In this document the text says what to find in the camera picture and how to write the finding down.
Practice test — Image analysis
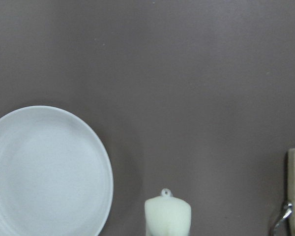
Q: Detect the cream round plate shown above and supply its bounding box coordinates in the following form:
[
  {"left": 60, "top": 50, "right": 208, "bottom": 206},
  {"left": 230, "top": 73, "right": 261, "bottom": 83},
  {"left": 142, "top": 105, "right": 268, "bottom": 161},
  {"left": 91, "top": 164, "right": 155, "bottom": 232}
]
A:
[{"left": 0, "top": 106, "right": 114, "bottom": 236}]

